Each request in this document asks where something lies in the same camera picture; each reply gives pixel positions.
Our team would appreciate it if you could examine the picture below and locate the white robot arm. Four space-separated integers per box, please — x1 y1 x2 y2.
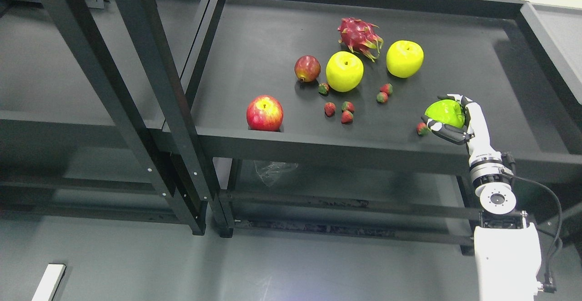
468 151 541 301

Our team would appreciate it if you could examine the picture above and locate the strawberry near hand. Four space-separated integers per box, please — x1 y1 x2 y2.
416 122 431 136

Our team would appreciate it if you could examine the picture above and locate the strawberry by yellow apple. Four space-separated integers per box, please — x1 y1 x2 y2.
318 83 330 95

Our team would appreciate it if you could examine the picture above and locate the pink dragon fruit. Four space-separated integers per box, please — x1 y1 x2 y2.
337 17 384 63

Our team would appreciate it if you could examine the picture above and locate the strawberry centre bottom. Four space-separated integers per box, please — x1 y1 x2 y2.
341 110 354 125

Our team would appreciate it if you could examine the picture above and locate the dark red pomegranate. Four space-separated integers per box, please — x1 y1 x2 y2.
294 55 321 83

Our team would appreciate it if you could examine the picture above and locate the strawberry centre top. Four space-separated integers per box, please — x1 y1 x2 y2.
341 101 355 113

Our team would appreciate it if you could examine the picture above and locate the yellow apple right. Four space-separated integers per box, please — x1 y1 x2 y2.
386 40 424 79

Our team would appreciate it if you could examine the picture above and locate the yellow apple left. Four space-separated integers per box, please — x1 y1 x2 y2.
326 51 364 92

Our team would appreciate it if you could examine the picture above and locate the strawberry centre left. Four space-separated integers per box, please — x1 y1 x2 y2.
324 102 336 117

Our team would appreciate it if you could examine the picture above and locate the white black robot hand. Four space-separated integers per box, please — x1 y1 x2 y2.
421 94 502 168

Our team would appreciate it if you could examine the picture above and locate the yellow apple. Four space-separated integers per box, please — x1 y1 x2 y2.
386 40 424 79
326 51 364 92

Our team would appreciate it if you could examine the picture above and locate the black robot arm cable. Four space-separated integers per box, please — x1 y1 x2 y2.
500 152 563 293

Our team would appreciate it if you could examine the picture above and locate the left black metal shelf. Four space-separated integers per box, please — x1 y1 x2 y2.
1 0 206 235

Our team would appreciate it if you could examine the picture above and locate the black metal shelf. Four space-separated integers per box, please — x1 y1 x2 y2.
138 0 581 249
1 0 206 235

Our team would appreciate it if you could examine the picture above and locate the red apple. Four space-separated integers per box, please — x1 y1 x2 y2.
246 95 284 131

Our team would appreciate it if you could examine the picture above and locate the green apple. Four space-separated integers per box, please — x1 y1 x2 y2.
425 99 465 129

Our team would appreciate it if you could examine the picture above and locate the strawberry right lower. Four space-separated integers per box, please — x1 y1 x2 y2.
376 91 389 104

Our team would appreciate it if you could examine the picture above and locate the strawberry right upper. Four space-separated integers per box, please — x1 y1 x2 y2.
380 83 393 96

